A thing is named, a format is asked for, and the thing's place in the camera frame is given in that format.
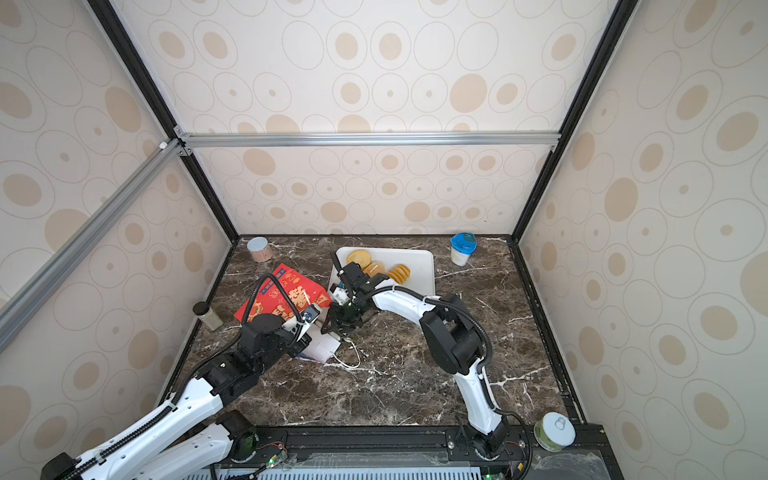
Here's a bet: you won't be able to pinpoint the red paper gift bag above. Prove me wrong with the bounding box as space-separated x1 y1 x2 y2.
248 264 341 363

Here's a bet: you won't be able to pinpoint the oval fake bread roll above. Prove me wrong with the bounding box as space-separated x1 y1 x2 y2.
364 261 387 277

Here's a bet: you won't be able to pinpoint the round fake bread bun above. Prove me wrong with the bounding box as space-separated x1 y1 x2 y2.
346 249 372 269

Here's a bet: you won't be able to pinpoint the ridged fake bread stack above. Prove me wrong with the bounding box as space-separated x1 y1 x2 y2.
387 264 411 285

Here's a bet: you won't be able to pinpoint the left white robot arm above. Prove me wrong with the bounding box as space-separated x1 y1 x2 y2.
40 274 321 479

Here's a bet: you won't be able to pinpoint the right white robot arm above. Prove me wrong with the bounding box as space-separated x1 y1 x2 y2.
321 252 522 461

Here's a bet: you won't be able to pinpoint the clear jar pink contents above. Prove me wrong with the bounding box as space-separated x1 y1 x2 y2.
246 237 273 263

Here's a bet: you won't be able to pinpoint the white rectangular tray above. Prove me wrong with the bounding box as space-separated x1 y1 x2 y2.
335 246 436 295

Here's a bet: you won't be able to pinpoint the white cup blue lid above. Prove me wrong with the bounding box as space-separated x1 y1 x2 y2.
450 232 478 267

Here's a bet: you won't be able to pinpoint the left diagonal aluminium bar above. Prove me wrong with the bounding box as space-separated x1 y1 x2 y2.
1 138 181 349

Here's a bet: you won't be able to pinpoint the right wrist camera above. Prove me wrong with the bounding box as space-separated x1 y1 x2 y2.
328 284 350 305

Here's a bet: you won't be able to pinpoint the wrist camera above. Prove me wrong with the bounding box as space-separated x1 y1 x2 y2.
328 284 350 305
297 304 322 339

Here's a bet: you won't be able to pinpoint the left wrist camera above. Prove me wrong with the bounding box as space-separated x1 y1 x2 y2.
297 304 322 339

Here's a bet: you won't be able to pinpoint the horizontal aluminium frame bar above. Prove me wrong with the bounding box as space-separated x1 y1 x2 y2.
181 131 560 148

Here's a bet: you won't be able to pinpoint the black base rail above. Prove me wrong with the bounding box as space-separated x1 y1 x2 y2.
215 424 623 479

